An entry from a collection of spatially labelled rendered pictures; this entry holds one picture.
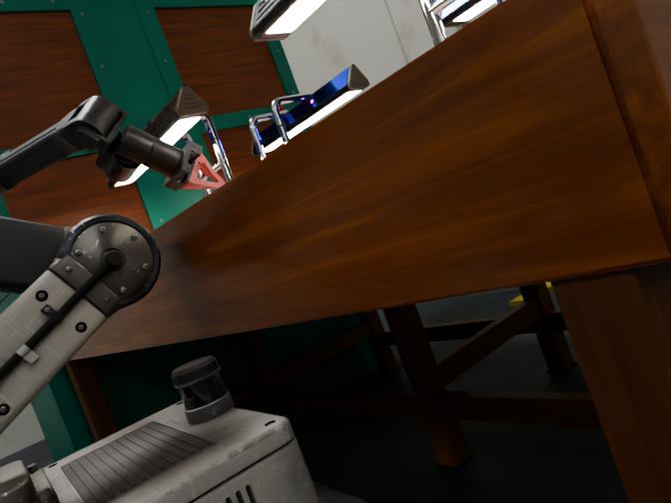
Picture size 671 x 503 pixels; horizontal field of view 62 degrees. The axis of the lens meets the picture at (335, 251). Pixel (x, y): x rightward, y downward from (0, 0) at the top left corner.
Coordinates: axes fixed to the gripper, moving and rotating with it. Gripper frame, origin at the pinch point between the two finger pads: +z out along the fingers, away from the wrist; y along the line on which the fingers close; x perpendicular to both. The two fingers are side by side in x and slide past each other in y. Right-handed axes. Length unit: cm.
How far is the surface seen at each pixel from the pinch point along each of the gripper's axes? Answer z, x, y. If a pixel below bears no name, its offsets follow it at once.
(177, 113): -7.9, -22.4, 21.2
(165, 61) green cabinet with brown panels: -4, -86, 98
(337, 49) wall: 104, -210, 170
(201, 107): -3.4, -26.2, 20.2
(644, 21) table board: -7, 22, -85
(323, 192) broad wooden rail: -8, 23, -55
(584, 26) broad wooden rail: -8, 21, -82
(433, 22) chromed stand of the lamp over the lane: 14.8, -25.6, -39.2
